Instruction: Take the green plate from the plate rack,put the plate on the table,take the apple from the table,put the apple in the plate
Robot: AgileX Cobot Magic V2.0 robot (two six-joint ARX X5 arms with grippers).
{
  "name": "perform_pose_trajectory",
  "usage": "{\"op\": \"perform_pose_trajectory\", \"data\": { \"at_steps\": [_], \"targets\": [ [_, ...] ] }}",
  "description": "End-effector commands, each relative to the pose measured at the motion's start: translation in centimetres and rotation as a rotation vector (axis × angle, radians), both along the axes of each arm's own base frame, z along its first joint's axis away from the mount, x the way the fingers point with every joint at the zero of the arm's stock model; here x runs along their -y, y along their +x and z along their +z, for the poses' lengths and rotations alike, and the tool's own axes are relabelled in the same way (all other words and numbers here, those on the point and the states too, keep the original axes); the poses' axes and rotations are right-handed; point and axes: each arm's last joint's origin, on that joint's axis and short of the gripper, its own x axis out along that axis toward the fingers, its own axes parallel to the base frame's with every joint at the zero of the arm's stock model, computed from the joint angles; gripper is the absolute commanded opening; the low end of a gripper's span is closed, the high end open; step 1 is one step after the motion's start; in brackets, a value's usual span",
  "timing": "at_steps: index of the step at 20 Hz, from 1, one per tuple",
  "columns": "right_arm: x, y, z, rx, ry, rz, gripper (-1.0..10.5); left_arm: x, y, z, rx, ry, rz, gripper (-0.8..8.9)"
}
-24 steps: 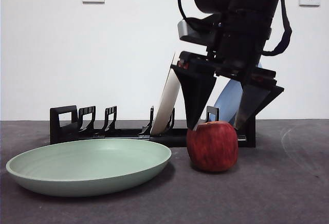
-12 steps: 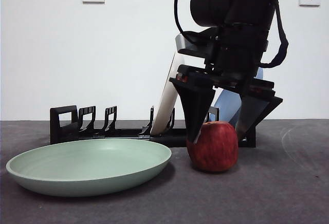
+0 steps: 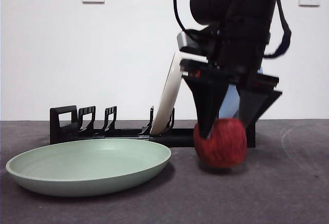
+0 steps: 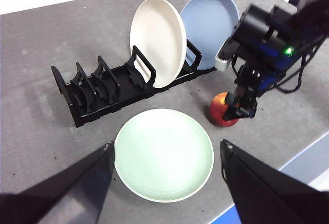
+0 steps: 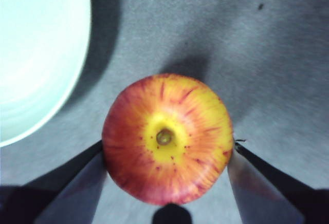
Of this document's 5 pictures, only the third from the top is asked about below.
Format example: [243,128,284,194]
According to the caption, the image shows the red apple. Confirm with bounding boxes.
[193,118,248,168]

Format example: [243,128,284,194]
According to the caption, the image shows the green plate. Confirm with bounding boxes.
[5,138,172,197]

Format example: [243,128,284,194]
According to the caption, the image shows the blue plate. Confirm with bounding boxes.
[220,66,265,119]

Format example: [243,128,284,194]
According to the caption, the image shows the cream white plate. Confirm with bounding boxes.
[150,51,184,135]

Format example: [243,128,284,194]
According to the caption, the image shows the black plate rack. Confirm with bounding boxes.
[49,105,257,148]

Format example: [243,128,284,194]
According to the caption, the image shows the black sleeved cable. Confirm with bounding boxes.
[266,0,293,58]

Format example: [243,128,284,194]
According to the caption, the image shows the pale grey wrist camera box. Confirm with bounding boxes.
[176,30,210,55]

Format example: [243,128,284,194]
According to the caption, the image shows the black looped cable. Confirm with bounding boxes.
[173,0,222,42]

